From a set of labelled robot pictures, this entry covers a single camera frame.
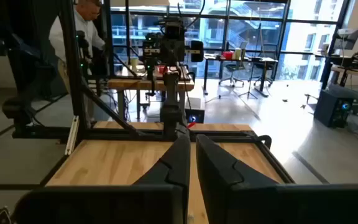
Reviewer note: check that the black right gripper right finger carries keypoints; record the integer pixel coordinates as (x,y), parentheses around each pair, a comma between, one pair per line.
(228,193)

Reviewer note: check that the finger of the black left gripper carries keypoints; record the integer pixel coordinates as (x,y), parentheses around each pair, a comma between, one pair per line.
(178,52)
(160,52)

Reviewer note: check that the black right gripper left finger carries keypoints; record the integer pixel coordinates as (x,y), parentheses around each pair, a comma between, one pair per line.
(166,186)

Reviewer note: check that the black background robot arm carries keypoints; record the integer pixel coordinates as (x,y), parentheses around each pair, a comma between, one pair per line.
(85,53)
(26,68)

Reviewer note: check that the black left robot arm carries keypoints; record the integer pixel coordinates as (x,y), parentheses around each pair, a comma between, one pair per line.
(171,109)

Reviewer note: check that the red box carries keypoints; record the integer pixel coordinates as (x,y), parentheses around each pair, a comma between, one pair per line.
(162,69)

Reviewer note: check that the pale cup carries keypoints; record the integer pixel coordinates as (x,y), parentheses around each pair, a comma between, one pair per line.
(134,63)

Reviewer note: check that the red container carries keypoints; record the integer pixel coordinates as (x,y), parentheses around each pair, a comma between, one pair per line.
(227,55)

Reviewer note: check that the wooden background workbench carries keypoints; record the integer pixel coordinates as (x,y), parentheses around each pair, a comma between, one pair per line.
(135,84)

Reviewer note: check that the pale container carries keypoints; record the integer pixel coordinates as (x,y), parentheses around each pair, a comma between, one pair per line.
(237,53)

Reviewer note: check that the black office chair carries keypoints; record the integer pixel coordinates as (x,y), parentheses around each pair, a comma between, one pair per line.
(264,73)
(233,70)

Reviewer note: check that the black window desk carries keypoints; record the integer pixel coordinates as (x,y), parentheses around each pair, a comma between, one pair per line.
(241,59)

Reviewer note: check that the black computer box blue light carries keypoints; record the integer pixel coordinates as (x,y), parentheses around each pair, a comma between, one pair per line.
(195,109)
(332,107)

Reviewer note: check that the black tripod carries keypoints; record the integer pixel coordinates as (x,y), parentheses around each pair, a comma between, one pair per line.
(251,84)

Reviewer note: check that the person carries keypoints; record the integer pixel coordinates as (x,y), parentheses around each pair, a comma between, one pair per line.
(85,31)

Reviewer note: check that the computer monitor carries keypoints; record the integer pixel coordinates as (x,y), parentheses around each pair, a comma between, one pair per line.
(350,39)

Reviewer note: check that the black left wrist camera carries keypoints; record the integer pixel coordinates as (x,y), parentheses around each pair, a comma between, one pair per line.
(174,28)

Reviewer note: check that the black window frame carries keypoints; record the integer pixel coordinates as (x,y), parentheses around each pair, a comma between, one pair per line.
(227,31)

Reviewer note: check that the silver aluminium rail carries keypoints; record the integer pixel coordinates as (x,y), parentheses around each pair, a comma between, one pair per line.
(72,135)

